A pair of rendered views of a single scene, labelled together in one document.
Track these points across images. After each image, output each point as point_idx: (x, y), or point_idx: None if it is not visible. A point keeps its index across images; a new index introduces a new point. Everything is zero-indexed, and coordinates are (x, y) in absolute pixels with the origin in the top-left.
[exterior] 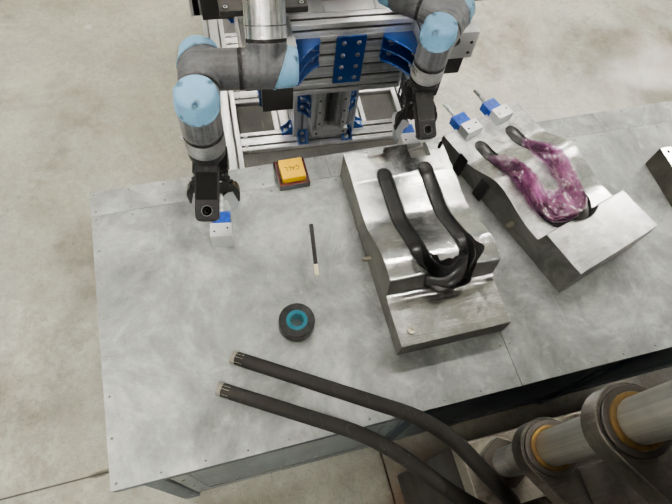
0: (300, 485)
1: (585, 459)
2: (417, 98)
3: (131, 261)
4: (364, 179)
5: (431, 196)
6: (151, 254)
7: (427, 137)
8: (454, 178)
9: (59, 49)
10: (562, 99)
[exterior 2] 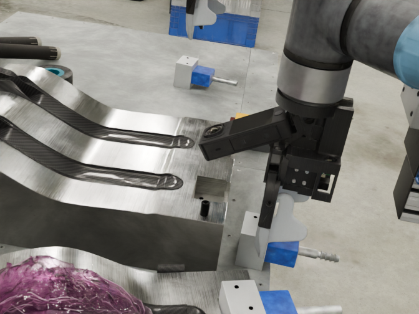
0: None
1: None
2: (275, 108)
3: (193, 50)
4: (184, 125)
5: (110, 174)
6: (194, 57)
7: (201, 136)
8: (122, 207)
9: None
10: None
